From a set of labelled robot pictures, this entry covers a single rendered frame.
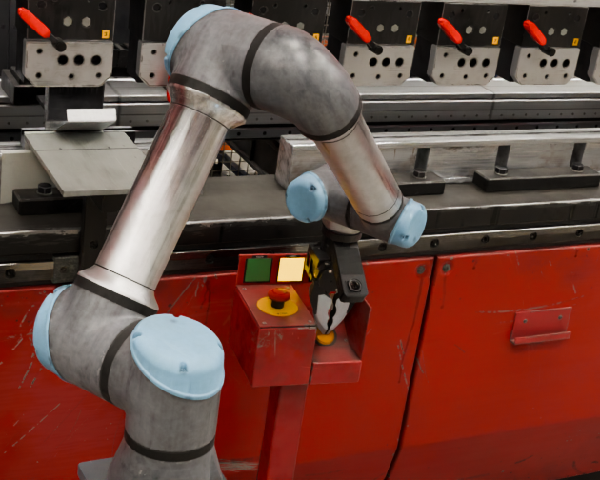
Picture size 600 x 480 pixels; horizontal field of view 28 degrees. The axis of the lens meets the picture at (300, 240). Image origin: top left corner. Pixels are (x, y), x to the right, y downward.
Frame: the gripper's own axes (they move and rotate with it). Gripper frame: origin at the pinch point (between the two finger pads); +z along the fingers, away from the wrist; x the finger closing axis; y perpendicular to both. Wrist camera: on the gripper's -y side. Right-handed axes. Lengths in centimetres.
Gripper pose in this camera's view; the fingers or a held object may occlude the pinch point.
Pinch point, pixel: (327, 330)
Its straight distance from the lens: 213.4
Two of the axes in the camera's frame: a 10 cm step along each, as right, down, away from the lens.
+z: -1.5, 8.7, 4.7
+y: -2.9, -4.9, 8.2
